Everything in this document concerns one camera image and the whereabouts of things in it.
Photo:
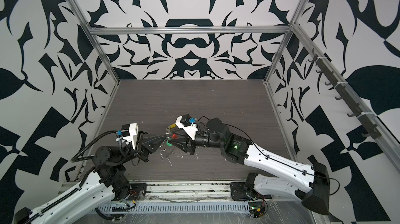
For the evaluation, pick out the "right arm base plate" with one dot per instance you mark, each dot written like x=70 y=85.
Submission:
x=240 y=193

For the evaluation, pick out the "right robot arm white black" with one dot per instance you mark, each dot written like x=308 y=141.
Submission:
x=243 y=150

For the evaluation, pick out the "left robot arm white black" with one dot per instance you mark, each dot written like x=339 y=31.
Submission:
x=104 y=182

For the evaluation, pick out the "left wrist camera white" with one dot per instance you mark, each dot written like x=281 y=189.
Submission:
x=128 y=135

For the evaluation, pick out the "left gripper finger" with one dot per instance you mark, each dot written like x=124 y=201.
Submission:
x=160 y=137
x=153 y=146

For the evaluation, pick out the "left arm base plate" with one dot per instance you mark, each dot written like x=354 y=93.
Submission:
x=137 y=191

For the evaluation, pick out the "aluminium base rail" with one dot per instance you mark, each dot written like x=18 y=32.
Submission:
x=187 y=189

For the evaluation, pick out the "small circuit board green led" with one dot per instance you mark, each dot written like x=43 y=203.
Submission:
x=257 y=209

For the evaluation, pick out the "white slotted cable duct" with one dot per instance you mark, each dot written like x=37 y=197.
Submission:
x=179 y=208

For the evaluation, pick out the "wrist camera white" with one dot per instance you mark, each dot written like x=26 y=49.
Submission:
x=128 y=135
x=188 y=124

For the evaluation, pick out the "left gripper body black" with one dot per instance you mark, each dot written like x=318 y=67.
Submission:
x=140 y=153

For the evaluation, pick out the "wall hook rack dark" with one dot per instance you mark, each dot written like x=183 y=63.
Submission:
x=348 y=95

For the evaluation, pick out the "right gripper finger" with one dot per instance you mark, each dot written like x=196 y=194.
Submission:
x=179 y=132
x=178 y=143

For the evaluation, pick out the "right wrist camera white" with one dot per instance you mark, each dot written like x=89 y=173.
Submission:
x=188 y=124

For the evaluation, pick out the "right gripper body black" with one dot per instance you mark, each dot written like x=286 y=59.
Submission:
x=192 y=145

